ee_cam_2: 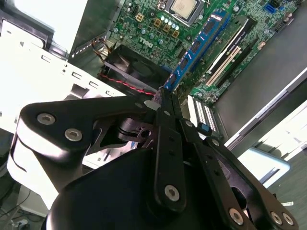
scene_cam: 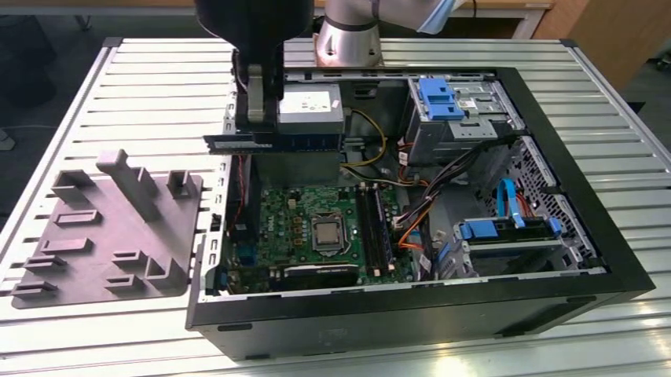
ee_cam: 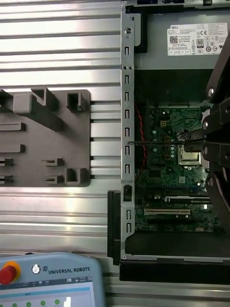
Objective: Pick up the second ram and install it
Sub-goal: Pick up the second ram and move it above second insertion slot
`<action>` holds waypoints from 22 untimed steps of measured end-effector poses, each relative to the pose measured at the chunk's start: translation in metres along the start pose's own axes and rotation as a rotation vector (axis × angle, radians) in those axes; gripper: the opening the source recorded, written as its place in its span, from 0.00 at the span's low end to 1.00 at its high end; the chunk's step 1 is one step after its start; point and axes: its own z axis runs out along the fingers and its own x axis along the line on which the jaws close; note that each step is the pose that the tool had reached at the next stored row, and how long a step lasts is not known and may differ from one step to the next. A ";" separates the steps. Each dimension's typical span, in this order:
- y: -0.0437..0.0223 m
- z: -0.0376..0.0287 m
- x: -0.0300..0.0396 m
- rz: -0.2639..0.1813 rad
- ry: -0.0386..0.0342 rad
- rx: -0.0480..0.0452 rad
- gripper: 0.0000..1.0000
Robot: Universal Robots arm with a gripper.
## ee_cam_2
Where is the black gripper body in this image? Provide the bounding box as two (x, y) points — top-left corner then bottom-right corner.
(40, 147), (229, 230)

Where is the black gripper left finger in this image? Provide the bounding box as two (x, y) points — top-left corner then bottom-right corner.
(15, 86), (188, 213)

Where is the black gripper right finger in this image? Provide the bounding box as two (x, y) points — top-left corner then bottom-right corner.
(167, 92), (300, 230)

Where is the blue RAM stick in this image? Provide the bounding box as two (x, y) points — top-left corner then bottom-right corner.
(164, 11), (232, 93)

